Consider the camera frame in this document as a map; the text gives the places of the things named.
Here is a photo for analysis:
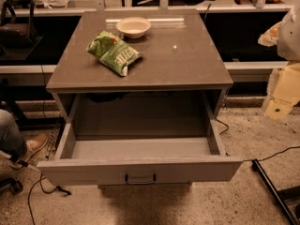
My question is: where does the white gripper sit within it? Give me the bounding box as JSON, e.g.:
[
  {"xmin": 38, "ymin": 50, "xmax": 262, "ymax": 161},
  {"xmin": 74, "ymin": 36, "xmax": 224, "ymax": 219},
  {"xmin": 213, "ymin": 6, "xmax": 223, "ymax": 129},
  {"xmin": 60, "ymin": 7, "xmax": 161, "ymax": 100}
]
[{"xmin": 264, "ymin": 62, "xmax": 300, "ymax": 120}]

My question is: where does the grey top drawer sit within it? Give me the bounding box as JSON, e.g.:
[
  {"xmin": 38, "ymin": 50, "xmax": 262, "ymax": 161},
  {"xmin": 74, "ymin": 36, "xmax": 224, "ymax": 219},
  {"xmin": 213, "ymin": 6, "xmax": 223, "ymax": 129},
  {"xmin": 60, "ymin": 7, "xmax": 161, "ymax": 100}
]
[{"xmin": 37, "ymin": 92, "xmax": 241, "ymax": 186}]

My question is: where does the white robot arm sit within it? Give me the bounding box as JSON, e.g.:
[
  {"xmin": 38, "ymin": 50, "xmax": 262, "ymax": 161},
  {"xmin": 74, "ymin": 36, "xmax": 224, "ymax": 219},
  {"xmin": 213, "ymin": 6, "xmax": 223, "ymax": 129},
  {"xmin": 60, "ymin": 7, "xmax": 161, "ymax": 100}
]
[{"xmin": 258, "ymin": 5, "xmax": 300, "ymax": 120}]

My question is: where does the grey drawer cabinet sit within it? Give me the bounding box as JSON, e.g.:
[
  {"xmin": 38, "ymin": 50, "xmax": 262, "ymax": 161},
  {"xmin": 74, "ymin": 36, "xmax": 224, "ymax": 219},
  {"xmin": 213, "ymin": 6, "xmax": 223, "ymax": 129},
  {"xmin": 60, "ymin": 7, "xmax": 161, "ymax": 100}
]
[{"xmin": 47, "ymin": 9, "xmax": 233, "ymax": 116}]

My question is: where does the white paper bowl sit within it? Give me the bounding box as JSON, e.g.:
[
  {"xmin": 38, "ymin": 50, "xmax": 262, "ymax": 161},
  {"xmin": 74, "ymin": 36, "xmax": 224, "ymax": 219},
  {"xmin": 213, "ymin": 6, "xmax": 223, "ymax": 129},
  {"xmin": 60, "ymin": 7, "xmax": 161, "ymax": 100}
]
[{"xmin": 116, "ymin": 17, "xmax": 151, "ymax": 39}]

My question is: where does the green chip bag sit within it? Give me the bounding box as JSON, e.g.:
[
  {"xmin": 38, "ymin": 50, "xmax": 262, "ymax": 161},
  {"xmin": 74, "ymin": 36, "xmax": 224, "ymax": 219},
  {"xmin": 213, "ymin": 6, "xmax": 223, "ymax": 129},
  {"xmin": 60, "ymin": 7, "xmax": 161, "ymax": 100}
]
[{"xmin": 86, "ymin": 31, "xmax": 142, "ymax": 77}]

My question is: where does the tan shoe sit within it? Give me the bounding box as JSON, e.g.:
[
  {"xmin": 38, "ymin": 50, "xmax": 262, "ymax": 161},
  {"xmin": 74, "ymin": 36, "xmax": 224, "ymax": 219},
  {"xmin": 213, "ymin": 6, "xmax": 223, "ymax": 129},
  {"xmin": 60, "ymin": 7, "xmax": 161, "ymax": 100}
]
[{"xmin": 14, "ymin": 133, "xmax": 48, "ymax": 162}]

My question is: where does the person's jeans leg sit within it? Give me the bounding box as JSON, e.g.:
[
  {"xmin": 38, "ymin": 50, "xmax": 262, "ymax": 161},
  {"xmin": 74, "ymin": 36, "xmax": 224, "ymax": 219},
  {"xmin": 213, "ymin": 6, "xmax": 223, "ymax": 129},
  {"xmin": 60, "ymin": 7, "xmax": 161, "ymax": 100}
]
[{"xmin": 0, "ymin": 110, "xmax": 27, "ymax": 157}]

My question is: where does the black chair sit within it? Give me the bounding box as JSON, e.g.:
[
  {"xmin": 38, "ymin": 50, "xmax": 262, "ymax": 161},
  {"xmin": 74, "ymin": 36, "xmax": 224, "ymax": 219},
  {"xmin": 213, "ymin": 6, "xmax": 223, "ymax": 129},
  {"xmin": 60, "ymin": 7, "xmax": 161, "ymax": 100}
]
[{"xmin": 0, "ymin": 0, "xmax": 41, "ymax": 61}]

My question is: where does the black caster wheel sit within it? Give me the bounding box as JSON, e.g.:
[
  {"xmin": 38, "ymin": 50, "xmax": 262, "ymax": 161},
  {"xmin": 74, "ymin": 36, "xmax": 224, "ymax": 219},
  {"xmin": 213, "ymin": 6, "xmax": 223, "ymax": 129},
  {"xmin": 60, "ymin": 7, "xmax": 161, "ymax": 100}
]
[{"xmin": 9, "ymin": 180, "xmax": 23, "ymax": 195}]

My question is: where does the black floor cable right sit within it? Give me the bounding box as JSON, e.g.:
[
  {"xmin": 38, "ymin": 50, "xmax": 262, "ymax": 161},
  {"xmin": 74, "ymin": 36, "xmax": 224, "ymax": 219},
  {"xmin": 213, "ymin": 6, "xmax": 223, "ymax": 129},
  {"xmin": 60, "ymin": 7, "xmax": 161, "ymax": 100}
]
[{"xmin": 215, "ymin": 118, "xmax": 300, "ymax": 163}]

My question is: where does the black floor cable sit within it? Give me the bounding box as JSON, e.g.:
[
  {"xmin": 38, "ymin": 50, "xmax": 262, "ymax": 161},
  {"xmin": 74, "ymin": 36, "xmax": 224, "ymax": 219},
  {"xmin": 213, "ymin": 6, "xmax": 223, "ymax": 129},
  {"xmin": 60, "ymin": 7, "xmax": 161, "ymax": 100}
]
[
  {"xmin": 215, "ymin": 118, "xmax": 300, "ymax": 163},
  {"xmin": 27, "ymin": 172, "xmax": 72, "ymax": 225}
]

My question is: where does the black metal floor frame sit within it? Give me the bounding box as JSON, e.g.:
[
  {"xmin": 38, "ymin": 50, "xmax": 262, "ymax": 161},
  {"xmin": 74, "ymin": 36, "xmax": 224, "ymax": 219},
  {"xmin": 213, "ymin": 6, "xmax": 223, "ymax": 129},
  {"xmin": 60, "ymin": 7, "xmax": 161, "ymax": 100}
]
[{"xmin": 251, "ymin": 159, "xmax": 300, "ymax": 225}]

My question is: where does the black floor cable left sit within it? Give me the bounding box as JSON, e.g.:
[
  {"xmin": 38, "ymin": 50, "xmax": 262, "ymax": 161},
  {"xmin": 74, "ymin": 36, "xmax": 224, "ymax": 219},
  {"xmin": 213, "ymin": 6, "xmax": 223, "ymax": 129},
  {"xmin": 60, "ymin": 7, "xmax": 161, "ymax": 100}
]
[{"xmin": 27, "ymin": 172, "xmax": 72, "ymax": 225}]

